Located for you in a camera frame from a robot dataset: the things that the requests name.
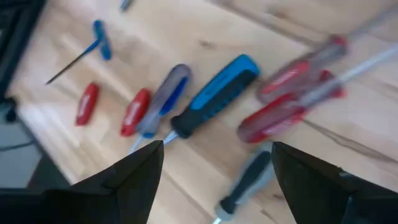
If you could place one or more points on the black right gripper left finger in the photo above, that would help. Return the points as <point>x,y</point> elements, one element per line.
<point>93,202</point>

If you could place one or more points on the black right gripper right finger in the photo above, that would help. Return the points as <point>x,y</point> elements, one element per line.
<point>326,196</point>

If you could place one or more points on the large blue black screwdriver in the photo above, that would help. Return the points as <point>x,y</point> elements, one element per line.
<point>217,93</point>

